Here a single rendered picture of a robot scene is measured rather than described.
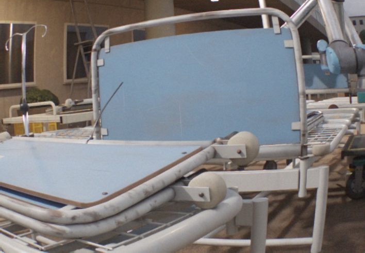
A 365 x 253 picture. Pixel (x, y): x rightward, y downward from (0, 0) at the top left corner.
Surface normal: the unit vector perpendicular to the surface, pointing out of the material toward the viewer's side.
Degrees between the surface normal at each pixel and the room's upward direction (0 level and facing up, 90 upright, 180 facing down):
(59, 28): 90
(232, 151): 98
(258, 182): 90
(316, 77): 90
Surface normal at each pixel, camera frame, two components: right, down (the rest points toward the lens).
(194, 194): -0.51, 0.18
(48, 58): 0.87, -0.04
